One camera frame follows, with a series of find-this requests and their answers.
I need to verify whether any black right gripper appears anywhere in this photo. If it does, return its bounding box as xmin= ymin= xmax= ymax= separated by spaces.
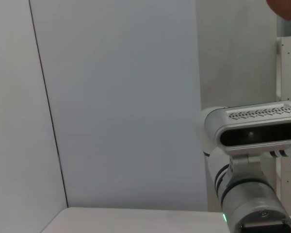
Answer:
xmin=240 ymin=219 xmax=290 ymax=233

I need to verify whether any person bare forearm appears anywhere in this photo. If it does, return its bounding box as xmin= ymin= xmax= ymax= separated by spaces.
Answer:
xmin=266 ymin=0 xmax=291 ymax=21

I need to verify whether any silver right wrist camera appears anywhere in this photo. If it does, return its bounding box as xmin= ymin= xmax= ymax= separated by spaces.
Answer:
xmin=203 ymin=100 xmax=291 ymax=156

